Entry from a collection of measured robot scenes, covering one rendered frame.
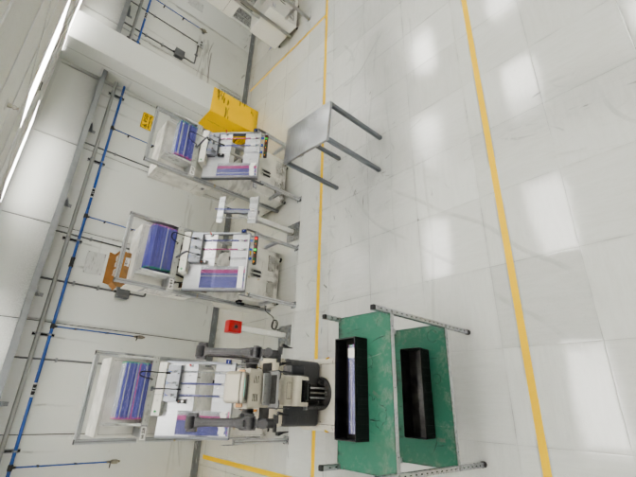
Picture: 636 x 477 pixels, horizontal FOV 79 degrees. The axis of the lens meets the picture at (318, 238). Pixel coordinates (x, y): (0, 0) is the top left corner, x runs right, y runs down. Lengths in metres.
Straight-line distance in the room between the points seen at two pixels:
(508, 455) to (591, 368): 0.76
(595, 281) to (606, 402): 0.70
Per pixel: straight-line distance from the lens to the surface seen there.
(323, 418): 3.74
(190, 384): 4.30
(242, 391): 2.89
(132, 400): 4.27
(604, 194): 3.12
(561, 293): 3.00
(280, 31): 7.86
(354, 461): 2.57
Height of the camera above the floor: 2.80
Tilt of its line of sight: 37 degrees down
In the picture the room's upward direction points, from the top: 69 degrees counter-clockwise
